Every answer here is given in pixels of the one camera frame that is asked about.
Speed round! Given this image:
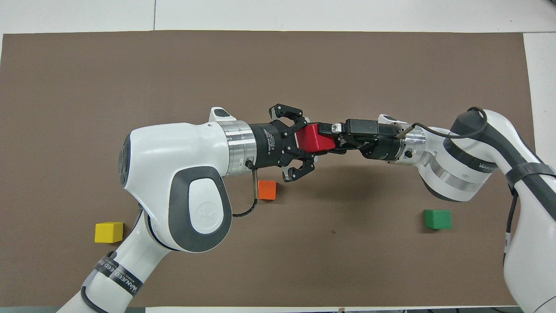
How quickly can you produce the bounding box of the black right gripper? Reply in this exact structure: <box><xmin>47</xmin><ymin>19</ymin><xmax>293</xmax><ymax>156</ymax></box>
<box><xmin>318</xmin><ymin>118</ymin><xmax>404</xmax><ymax>163</ymax></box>

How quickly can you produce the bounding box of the black arm strap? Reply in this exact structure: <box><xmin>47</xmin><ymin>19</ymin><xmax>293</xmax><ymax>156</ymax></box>
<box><xmin>506</xmin><ymin>161</ymin><xmax>556</xmax><ymax>195</ymax></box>
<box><xmin>92</xmin><ymin>256</ymin><xmax>144</xmax><ymax>297</ymax></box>

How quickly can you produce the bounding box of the green wooden block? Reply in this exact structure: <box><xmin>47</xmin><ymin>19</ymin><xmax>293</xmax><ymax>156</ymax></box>
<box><xmin>424</xmin><ymin>209</ymin><xmax>452</xmax><ymax>230</ymax></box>

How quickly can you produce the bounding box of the brown table mat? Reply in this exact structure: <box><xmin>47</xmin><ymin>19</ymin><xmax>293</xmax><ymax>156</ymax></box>
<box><xmin>0</xmin><ymin>30</ymin><xmax>554</xmax><ymax>307</ymax></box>

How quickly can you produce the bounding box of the yellow wooden block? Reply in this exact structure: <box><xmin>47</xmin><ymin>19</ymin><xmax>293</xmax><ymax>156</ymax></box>
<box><xmin>94</xmin><ymin>222</ymin><xmax>124</xmax><ymax>244</ymax></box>

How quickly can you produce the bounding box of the black right arm strap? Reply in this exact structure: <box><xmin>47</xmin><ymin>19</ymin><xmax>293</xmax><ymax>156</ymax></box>
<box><xmin>506</xmin><ymin>161</ymin><xmax>556</xmax><ymax>195</ymax></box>

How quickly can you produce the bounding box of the black left arm strap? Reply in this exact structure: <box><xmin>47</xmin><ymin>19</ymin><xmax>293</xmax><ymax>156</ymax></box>
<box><xmin>92</xmin><ymin>256</ymin><xmax>144</xmax><ymax>297</ymax></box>

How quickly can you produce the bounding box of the red wooden block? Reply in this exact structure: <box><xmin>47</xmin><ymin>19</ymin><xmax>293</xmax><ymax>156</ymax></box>
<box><xmin>294</xmin><ymin>123</ymin><xmax>336</xmax><ymax>155</ymax></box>

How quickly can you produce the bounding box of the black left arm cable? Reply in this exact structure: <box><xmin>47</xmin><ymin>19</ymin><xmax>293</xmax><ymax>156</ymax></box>
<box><xmin>232</xmin><ymin>159</ymin><xmax>260</xmax><ymax>218</ymax></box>

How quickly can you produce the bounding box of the orange wooden block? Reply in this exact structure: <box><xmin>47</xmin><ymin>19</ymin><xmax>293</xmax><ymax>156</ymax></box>
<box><xmin>258</xmin><ymin>180</ymin><xmax>278</xmax><ymax>201</ymax></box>

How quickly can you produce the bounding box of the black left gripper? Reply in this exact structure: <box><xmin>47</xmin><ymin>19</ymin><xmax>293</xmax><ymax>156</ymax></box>
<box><xmin>250</xmin><ymin>103</ymin><xmax>317</xmax><ymax>183</ymax></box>

